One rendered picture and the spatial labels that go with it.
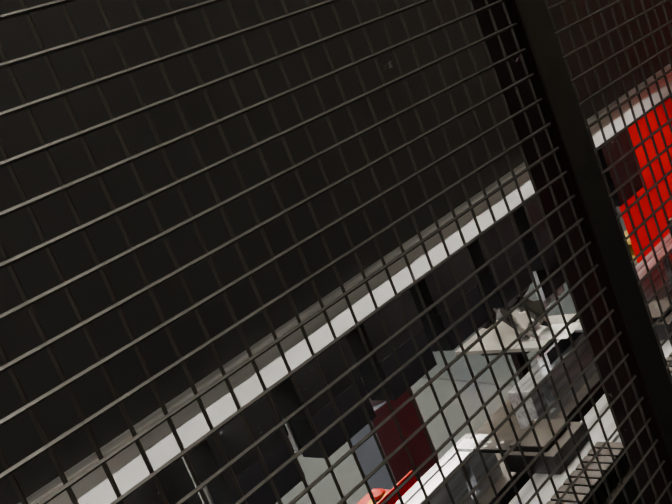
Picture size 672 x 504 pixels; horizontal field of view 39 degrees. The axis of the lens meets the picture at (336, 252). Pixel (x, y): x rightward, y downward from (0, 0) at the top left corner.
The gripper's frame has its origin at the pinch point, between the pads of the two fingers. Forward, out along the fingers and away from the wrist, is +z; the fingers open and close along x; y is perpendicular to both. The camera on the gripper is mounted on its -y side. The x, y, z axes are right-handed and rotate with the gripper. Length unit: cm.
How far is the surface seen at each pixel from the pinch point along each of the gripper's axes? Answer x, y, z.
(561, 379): -11.2, 2.4, 12.0
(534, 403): -23.5, 2.9, 11.5
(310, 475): 74, -224, -60
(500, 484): -45.3, -0.1, 17.6
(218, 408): -100, 31, -20
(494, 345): -5.4, -8.3, -6.2
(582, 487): -68, 38, 29
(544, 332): -0.2, 0.8, 1.3
